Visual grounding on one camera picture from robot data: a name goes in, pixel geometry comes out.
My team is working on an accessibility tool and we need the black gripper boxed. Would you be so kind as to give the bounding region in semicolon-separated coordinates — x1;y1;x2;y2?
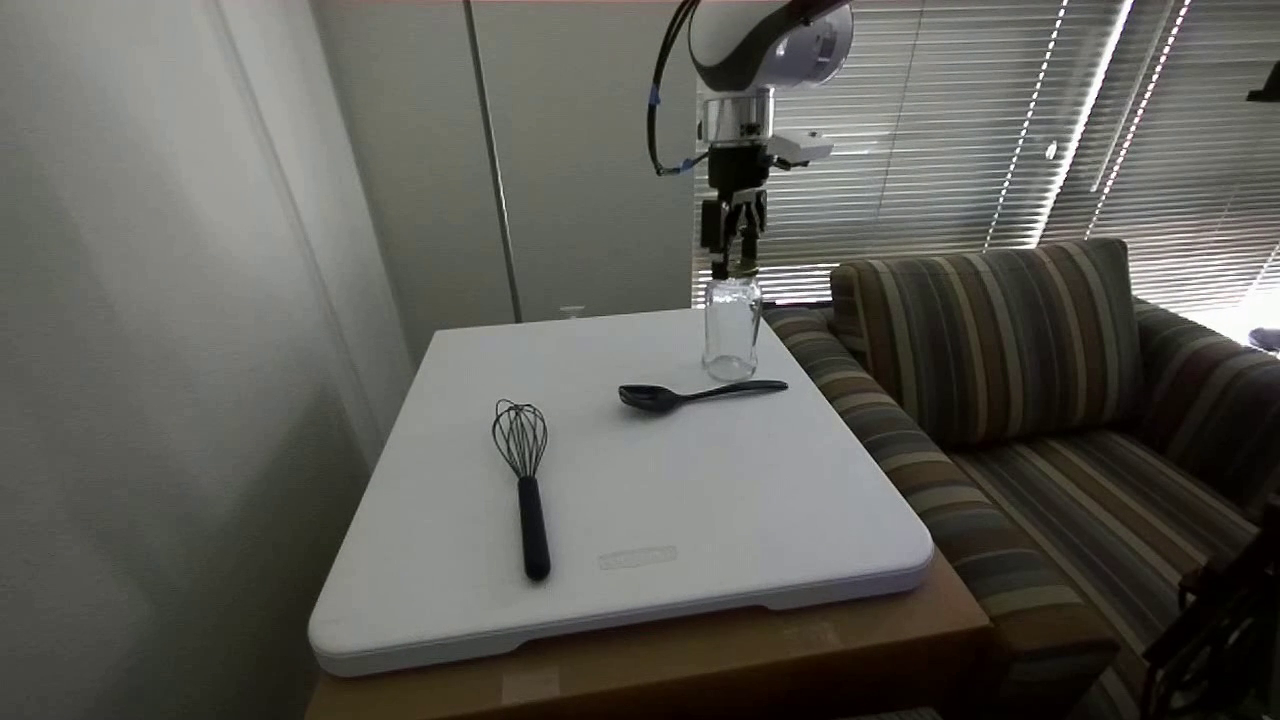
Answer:
699;140;776;278

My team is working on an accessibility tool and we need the striped sofa cushion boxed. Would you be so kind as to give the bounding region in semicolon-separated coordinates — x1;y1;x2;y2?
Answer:
829;236;1145;450

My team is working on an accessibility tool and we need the striped fabric sofa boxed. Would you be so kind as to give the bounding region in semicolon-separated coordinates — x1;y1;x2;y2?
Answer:
762;236;1280;720

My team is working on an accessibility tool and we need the thin vertical wall conduit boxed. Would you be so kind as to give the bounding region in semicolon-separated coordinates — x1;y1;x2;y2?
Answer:
462;0;523;322

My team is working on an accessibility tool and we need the white plastic board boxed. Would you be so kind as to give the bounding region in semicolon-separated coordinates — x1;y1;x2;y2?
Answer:
303;305;937;678

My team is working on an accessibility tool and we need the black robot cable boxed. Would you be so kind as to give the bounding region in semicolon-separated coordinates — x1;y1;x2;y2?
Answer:
643;0;714;180

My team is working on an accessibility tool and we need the dark metal frame stand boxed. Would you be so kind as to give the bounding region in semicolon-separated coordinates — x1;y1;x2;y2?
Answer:
1137;497;1280;720

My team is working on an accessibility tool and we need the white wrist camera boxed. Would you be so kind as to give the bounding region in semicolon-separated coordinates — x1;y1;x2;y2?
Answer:
770;127;838;166

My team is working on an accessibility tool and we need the black plastic spoon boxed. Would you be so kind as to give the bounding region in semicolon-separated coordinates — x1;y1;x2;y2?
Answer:
618;375;794;420

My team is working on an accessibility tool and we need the black handled wire whisk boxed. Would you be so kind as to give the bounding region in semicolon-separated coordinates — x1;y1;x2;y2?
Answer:
489;397;555;582

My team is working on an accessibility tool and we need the clear glass jar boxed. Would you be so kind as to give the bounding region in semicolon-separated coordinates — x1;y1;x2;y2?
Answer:
699;271;770;383

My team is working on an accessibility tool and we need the brown cardboard box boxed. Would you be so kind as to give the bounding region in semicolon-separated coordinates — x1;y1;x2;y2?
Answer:
301;551;998;720

